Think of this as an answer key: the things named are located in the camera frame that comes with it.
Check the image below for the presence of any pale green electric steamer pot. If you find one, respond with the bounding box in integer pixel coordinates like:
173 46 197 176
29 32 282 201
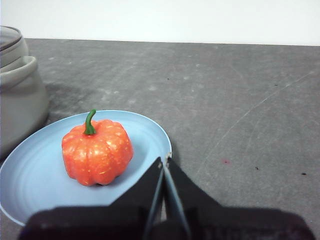
0 26 50 161

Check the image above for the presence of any blue round plate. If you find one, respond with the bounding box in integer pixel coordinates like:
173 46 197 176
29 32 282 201
0 109 173 226

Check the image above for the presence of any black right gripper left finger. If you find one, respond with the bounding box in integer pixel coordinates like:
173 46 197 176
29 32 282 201
18 156 165 240

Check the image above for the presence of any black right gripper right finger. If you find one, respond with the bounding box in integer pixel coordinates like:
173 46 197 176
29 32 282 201
162 156 316 240

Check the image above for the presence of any orange pumpkin with green stem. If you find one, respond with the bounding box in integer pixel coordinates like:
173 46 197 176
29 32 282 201
61 109 134 187

